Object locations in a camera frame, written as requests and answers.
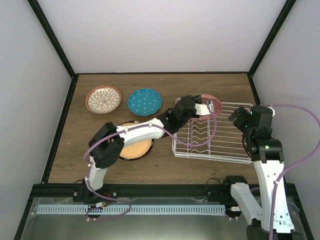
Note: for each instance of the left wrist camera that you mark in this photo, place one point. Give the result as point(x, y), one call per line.
point(204, 109)

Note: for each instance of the red dotted scalloped plate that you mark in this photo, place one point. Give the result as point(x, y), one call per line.
point(217, 106)

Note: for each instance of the floral patterned brown plate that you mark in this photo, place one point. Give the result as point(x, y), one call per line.
point(103, 99)

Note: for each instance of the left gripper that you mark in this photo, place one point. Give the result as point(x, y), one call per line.
point(197, 99)

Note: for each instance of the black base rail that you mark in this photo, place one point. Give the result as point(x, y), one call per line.
point(160, 190)

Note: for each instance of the slotted cable duct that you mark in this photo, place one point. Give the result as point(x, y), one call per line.
point(72, 209)

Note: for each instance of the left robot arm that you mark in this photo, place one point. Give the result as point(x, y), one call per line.
point(106, 145)

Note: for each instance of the yellow bear plate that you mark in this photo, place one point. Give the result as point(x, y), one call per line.
point(135, 151)

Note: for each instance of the blue dotted plate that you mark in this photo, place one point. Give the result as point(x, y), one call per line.
point(144, 102)

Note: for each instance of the black enclosure frame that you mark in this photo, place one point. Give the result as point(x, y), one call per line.
point(34, 4)

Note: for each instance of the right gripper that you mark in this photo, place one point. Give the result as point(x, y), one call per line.
point(239, 122)

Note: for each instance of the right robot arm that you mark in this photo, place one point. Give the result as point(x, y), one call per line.
point(270, 218)

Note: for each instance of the white wire dish rack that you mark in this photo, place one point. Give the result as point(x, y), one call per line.
point(207, 139)

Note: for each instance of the black rimmed beige plate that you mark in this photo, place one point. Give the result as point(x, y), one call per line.
point(147, 150)

